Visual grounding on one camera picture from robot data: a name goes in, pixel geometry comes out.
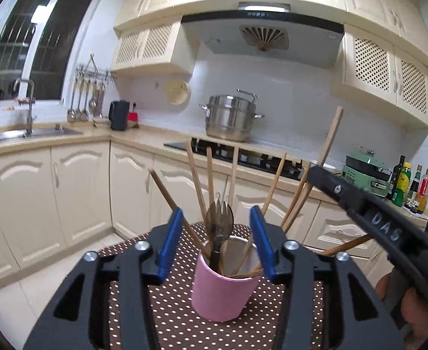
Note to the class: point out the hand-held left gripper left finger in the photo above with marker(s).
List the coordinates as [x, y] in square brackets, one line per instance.
[170, 240]

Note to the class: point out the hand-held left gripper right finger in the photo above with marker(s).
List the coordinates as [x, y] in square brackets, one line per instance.
[263, 240]

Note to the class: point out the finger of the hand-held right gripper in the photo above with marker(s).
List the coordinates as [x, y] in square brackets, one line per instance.
[374, 218]

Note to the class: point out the dark plastic spork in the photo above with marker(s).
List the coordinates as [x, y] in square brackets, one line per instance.
[219, 218]

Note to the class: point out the bunch of wooden chopsticks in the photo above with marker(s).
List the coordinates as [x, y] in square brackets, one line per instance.
[195, 178]

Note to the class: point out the pink cup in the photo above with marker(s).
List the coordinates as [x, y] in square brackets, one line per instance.
[221, 295]

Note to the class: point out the light wooden chopstick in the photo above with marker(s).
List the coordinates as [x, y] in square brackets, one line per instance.
[348, 244]
[331, 135]

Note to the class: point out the person's right hand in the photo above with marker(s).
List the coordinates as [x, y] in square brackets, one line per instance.
[420, 313]

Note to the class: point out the red sauce bottle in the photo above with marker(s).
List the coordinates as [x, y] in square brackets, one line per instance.
[423, 193]

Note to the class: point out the dark sauce bottle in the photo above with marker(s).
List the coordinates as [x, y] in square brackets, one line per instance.
[413, 189]

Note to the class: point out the yellow green bottle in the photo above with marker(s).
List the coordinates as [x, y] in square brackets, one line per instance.
[401, 189]

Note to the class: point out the green electric grill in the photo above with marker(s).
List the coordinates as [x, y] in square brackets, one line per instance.
[363, 178]

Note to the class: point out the dark oil bottle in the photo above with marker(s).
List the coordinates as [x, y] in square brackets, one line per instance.
[396, 182]

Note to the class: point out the brown polka dot tablecloth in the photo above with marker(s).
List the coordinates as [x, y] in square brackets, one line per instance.
[184, 317]

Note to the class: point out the black gas stove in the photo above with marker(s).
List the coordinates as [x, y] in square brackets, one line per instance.
[257, 158]

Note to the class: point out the cream lower cabinets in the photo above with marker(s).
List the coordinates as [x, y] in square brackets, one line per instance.
[71, 189]

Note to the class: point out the stainless steel steamer pot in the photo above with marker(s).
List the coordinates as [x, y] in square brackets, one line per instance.
[228, 120]

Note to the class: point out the red container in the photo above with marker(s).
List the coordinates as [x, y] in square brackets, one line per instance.
[133, 117]

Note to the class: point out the large lattice door cabinet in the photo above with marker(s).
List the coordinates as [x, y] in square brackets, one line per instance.
[374, 65]

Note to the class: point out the black electric kettle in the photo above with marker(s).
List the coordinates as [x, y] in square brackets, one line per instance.
[119, 116]

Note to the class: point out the stack of bowls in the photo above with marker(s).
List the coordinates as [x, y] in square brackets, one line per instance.
[100, 119]

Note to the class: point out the round woven lid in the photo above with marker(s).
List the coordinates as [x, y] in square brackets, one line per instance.
[177, 92]

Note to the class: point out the hanging metal skimmer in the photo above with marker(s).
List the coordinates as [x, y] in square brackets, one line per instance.
[94, 104]

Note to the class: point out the stainless steel sink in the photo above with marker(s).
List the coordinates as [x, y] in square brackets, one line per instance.
[35, 133]

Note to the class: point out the metal faucet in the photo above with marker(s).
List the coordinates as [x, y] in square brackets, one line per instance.
[29, 109]

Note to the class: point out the small lattice door cabinet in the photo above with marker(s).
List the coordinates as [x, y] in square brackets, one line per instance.
[148, 43]

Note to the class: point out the range hood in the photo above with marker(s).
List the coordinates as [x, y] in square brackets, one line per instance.
[217, 36]

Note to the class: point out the dark sliding window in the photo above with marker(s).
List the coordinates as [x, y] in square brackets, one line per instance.
[49, 36]

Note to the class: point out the wall utensil rack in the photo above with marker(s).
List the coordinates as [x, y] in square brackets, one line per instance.
[93, 73]

